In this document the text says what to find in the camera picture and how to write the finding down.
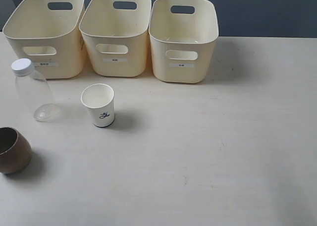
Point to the white paper cup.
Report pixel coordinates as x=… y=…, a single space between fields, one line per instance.
x=99 y=102

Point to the clear plastic bottle white cap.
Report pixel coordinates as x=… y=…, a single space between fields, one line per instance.
x=34 y=90

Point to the brown wooden cup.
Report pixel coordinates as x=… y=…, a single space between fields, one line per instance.
x=15 y=151

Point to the right cream plastic bin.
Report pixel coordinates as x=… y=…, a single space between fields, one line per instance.
x=183 y=36

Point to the cream plastic bin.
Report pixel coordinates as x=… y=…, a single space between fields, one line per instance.
x=115 y=33
x=47 y=32
x=183 y=36

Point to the middle cream plastic bin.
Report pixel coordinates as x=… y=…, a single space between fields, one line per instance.
x=115 y=33

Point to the left cream plastic bin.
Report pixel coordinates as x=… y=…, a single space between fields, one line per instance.
x=47 y=32

